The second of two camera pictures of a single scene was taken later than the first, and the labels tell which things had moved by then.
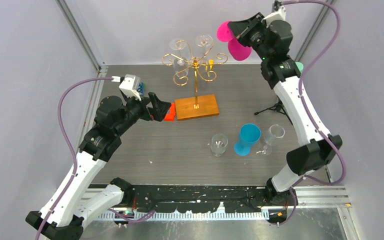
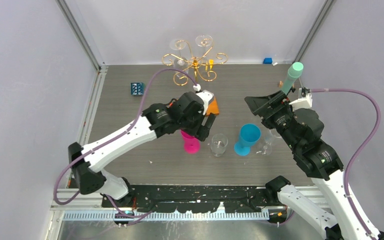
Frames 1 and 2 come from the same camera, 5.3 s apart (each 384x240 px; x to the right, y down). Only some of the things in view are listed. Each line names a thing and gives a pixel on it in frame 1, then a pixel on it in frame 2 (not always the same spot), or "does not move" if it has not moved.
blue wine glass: [249, 134] does not move
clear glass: [180, 64] does not move
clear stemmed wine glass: [273, 133] does not move
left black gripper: [159, 108] to [200, 131]
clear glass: [204, 40] does not move
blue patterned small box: [141, 88] does not move
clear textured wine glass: [218, 143] does not move
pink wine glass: [225, 34] to [192, 145]
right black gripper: [245, 27] to [257, 104]
